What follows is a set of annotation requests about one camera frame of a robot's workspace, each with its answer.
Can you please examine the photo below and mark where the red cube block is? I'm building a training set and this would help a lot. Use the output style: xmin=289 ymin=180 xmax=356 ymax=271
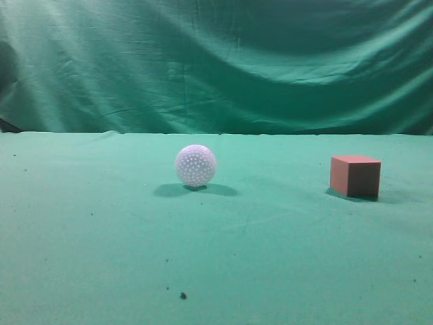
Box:
xmin=329 ymin=155 xmax=382 ymax=197

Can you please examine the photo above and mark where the white dimpled golf ball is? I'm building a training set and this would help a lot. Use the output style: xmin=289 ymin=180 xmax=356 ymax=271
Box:
xmin=175 ymin=144 xmax=217 ymax=188

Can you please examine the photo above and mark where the green backdrop cloth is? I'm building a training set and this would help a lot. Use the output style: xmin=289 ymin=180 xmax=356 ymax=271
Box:
xmin=1 ymin=1 xmax=432 ymax=135

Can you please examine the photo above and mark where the green table cloth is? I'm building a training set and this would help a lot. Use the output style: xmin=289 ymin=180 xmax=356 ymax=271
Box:
xmin=1 ymin=131 xmax=432 ymax=324

